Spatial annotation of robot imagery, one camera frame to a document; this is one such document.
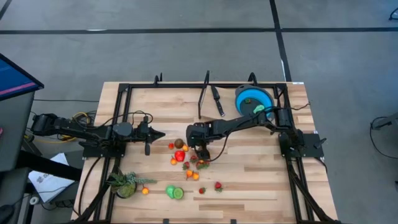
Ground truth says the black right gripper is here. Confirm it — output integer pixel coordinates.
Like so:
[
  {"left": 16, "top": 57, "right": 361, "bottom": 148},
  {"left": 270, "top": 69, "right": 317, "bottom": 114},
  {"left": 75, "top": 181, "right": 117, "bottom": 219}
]
[{"left": 194, "top": 143, "right": 211, "bottom": 161}]

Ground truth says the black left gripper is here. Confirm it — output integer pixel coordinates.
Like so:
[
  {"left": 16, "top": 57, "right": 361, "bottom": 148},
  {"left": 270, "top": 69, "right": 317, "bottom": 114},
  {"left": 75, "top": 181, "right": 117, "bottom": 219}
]
[{"left": 132, "top": 116, "right": 166, "bottom": 156}]

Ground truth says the black kitchen knife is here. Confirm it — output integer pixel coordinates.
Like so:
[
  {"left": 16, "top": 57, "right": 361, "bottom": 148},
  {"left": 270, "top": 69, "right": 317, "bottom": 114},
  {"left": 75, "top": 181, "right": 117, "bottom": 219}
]
[{"left": 210, "top": 85, "right": 226, "bottom": 118}]

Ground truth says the blue collapsible bowl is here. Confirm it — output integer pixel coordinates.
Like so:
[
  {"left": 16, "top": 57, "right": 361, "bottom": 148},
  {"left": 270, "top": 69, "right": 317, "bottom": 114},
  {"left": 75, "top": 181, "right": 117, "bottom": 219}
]
[{"left": 234, "top": 83, "right": 277, "bottom": 121}]

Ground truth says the green potted plant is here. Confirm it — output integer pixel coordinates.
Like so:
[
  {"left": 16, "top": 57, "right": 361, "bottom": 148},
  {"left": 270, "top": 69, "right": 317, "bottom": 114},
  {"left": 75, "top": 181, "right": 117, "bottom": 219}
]
[{"left": 106, "top": 170, "right": 158, "bottom": 199}]

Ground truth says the black cart beam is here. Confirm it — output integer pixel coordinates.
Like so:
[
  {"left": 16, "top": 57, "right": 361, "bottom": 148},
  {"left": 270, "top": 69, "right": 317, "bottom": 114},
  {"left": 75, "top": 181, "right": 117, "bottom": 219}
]
[{"left": 17, "top": 151, "right": 83, "bottom": 181}]

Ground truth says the white paper sheet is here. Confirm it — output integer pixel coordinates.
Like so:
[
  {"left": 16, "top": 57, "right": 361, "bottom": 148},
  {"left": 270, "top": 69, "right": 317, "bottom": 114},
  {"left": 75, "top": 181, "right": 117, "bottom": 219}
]
[{"left": 27, "top": 152, "right": 76, "bottom": 203}]

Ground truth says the grey workstation cabinet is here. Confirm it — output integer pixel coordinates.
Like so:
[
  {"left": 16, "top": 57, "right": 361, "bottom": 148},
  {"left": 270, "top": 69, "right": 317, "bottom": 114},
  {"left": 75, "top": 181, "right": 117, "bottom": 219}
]
[{"left": 0, "top": 91, "right": 35, "bottom": 172}]

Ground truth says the monitor with blue screen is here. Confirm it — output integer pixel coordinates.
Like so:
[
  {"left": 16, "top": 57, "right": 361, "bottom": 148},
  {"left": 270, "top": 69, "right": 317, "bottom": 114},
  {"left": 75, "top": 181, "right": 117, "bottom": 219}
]
[{"left": 0, "top": 52, "right": 45, "bottom": 102}]

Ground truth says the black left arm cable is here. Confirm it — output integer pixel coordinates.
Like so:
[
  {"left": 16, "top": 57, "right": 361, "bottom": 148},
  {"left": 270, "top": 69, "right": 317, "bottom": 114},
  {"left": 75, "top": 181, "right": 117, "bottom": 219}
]
[{"left": 93, "top": 110, "right": 154, "bottom": 127}]

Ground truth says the black aluminium table frame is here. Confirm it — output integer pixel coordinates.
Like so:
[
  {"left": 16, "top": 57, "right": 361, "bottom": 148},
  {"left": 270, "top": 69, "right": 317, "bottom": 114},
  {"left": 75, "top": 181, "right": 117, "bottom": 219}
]
[{"left": 70, "top": 81, "right": 342, "bottom": 224}]

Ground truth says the yellow cable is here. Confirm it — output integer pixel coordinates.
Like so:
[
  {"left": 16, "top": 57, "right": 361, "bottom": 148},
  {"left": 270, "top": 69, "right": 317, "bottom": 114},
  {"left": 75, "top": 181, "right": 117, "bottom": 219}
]
[{"left": 26, "top": 111, "right": 91, "bottom": 145}]

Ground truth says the black floor cable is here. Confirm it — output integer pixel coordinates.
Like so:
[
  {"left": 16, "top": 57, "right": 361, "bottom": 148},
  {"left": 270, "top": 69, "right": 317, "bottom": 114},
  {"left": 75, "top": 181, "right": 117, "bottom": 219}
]
[{"left": 369, "top": 112, "right": 398, "bottom": 160}]

